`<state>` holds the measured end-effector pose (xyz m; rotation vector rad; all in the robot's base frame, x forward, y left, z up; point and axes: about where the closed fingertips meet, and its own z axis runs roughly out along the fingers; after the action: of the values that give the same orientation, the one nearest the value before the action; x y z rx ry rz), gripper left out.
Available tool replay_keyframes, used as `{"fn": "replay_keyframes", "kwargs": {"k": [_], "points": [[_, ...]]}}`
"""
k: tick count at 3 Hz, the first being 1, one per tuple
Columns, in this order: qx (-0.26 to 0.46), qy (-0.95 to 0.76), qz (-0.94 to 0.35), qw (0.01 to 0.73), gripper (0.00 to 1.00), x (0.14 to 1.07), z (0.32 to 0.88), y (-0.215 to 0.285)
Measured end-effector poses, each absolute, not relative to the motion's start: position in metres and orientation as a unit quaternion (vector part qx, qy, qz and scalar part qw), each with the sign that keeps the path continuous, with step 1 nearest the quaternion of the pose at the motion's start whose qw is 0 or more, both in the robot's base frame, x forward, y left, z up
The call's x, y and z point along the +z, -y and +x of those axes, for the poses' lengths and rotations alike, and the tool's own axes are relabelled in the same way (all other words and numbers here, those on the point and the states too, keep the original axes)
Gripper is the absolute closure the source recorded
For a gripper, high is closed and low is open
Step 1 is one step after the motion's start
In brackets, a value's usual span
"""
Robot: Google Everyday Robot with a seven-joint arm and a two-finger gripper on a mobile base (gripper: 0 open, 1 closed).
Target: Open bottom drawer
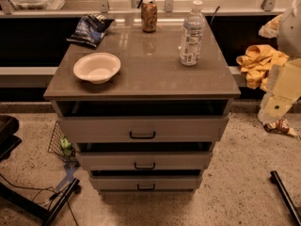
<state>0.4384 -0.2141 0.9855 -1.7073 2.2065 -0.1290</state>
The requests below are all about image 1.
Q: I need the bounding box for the black cable behind cabinet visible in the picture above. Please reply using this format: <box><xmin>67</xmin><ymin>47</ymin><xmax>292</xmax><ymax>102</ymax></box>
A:
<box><xmin>209</xmin><ymin>5</ymin><xmax>221</xmax><ymax>26</ymax></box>

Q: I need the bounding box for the black stand leg right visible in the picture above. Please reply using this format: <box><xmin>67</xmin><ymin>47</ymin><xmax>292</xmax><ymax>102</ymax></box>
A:
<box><xmin>270</xmin><ymin>170</ymin><xmax>301</xmax><ymax>226</ymax></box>

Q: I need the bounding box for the yellow cloth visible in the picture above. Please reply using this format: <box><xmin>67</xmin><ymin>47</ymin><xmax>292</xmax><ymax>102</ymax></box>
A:
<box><xmin>236</xmin><ymin>44</ymin><xmax>289</xmax><ymax>91</ymax></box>

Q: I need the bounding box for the white paper bowl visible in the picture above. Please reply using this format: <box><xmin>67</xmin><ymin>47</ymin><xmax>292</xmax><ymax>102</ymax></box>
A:
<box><xmin>73</xmin><ymin>53</ymin><xmax>120</xmax><ymax>84</ymax></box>

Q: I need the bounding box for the black stand leg left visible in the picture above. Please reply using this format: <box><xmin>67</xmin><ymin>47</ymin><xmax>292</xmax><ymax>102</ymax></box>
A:
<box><xmin>0</xmin><ymin>177</ymin><xmax>82</xmax><ymax>226</ymax></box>

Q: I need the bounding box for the grey top drawer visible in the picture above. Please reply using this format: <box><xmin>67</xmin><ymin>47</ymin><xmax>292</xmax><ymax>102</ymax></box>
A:
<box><xmin>58</xmin><ymin>116</ymin><xmax>229</xmax><ymax>143</ymax></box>

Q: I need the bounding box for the orange soda can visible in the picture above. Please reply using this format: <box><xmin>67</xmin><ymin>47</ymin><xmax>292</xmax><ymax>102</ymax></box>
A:
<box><xmin>141</xmin><ymin>0</ymin><xmax>157</xmax><ymax>32</ymax></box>

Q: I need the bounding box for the grey middle drawer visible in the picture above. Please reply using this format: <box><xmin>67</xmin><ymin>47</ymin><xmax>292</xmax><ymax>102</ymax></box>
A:
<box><xmin>77</xmin><ymin>152</ymin><xmax>212</xmax><ymax>170</ymax></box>

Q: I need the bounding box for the grey bottom drawer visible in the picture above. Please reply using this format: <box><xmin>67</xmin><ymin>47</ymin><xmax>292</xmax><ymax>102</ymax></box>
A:
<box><xmin>89</xmin><ymin>176</ymin><xmax>202</xmax><ymax>191</ymax></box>

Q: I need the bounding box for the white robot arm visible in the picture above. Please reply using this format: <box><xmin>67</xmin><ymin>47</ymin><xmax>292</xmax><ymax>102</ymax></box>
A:
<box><xmin>258</xmin><ymin>0</ymin><xmax>301</xmax><ymax>123</ymax></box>

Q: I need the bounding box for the green object in basket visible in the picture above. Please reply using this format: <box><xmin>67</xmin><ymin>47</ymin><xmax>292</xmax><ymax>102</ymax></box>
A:
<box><xmin>60</xmin><ymin>137</ymin><xmax>72</xmax><ymax>156</ymax></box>

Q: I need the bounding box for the black stand leg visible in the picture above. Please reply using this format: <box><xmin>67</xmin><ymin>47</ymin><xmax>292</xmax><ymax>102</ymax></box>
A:
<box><xmin>0</xmin><ymin>177</ymin><xmax>82</xmax><ymax>226</ymax></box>
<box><xmin>270</xmin><ymin>170</ymin><xmax>301</xmax><ymax>226</ymax></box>

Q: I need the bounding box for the crumpled snack wrapper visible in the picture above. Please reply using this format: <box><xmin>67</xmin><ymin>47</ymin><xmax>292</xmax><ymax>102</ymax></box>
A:
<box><xmin>263</xmin><ymin>118</ymin><xmax>298</xmax><ymax>137</ymax></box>

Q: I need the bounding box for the blue tape on floor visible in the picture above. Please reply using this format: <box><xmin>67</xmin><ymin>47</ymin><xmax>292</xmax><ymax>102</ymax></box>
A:
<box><xmin>55</xmin><ymin>163</ymin><xmax>79</xmax><ymax>192</ymax></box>

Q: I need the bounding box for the blue chip bag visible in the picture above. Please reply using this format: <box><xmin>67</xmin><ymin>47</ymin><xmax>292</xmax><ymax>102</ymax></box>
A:
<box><xmin>67</xmin><ymin>13</ymin><xmax>114</xmax><ymax>48</ymax></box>

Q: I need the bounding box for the wire mesh basket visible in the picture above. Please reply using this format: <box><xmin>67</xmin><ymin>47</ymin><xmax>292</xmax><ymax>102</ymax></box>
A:
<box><xmin>48</xmin><ymin>122</ymin><xmax>77</xmax><ymax>163</ymax></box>

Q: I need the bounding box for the black chair base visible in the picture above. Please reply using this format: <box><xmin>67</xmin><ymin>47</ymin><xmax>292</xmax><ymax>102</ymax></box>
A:
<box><xmin>0</xmin><ymin>115</ymin><xmax>22</xmax><ymax>161</ymax></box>

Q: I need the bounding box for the clear plastic water bottle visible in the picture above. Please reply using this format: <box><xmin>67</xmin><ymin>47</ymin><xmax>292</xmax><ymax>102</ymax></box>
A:
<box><xmin>180</xmin><ymin>0</ymin><xmax>205</xmax><ymax>66</ymax></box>

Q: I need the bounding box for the black floor cable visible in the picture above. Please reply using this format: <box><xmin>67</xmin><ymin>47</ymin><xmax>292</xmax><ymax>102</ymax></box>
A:
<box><xmin>0</xmin><ymin>172</ymin><xmax>80</xmax><ymax>226</ymax></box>

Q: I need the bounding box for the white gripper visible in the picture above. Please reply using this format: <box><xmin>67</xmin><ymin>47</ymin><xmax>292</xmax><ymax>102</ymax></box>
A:
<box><xmin>258</xmin><ymin>58</ymin><xmax>301</xmax><ymax>123</ymax></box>

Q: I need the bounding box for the grey drawer cabinet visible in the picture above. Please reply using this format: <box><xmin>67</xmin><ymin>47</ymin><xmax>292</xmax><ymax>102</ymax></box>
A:
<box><xmin>43</xmin><ymin>12</ymin><xmax>242</xmax><ymax>195</ymax></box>

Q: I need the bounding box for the grey drawer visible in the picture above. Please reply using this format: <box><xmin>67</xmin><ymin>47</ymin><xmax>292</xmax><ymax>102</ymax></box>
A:
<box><xmin>58</xmin><ymin>116</ymin><xmax>229</xmax><ymax>143</ymax></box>
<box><xmin>77</xmin><ymin>152</ymin><xmax>212</xmax><ymax>170</ymax></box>
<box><xmin>89</xmin><ymin>176</ymin><xmax>202</xmax><ymax>191</ymax></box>

